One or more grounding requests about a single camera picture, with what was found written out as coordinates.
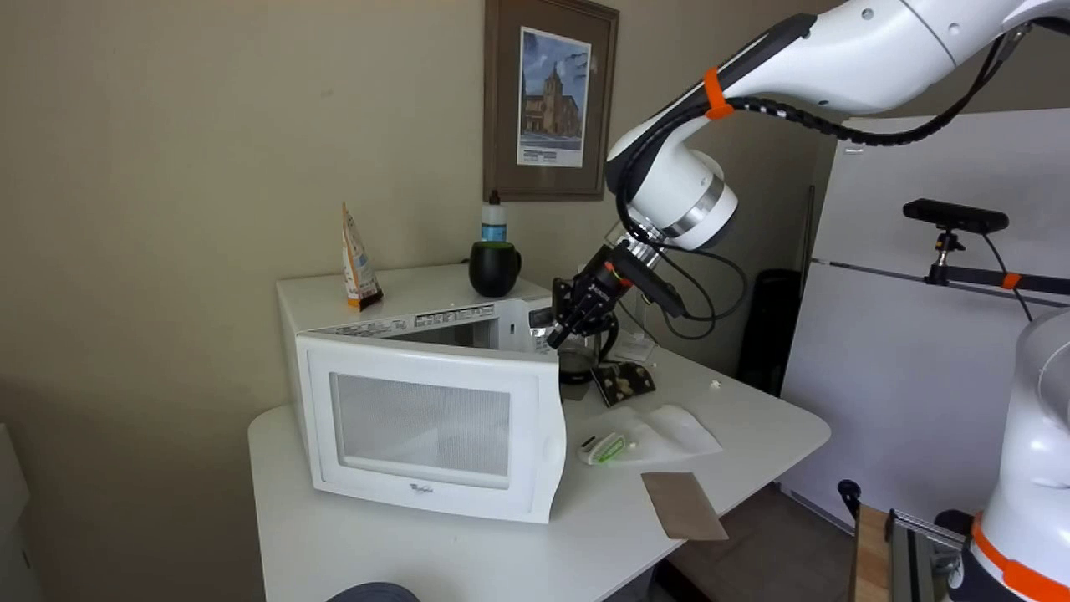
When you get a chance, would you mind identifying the black upright panel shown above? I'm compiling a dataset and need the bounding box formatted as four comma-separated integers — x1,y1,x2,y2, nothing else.
732,263,807,400

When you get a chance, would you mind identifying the white microwave body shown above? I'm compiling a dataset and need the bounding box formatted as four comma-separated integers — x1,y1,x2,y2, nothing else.
275,256,562,375

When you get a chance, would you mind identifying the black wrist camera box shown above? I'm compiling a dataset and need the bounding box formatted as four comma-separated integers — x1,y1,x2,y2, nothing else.
627,250,688,318

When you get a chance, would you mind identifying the brown framed picture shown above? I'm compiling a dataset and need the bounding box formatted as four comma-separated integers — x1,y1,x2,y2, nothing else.
479,0,622,204

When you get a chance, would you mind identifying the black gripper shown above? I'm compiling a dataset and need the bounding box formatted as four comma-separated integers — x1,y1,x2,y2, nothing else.
544,245,643,367

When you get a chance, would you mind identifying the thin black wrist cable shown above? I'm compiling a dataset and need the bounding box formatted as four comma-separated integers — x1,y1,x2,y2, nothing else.
639,245,751,344

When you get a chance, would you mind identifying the white microwave door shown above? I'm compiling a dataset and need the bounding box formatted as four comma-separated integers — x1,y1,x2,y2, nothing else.
290,329,571,528

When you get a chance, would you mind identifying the brown cardboard piece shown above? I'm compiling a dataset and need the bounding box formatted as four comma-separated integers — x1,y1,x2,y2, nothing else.
639,467,736,548

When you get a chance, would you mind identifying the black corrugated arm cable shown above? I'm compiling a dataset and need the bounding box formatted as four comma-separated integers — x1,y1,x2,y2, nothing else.
718,21,1033,151

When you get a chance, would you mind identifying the white whiteboard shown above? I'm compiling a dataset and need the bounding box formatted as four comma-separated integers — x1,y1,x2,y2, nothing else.
777,103,1070,528

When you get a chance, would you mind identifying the dark blue round tin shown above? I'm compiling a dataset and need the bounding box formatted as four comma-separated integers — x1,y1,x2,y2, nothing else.
326,577,425,602

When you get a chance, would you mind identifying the black stereo camera on mount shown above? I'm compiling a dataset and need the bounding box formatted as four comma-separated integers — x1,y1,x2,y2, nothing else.
899,193,1070,306

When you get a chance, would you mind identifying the black ceramic mug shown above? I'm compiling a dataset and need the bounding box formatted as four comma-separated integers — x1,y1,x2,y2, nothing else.
465,238,526,301

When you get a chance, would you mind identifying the wood edged robot stand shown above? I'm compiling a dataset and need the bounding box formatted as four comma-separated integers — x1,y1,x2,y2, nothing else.
832,476,987,602

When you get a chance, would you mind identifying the clear plastic bag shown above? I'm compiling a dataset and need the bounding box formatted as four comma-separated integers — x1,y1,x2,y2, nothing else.
586,399,727,470

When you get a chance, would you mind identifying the green and white small pack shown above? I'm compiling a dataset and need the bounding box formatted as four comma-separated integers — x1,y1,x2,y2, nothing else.
574,428,643,470

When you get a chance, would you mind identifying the black packet with gold print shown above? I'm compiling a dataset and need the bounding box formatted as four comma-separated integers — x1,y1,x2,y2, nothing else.
588,357,659,409

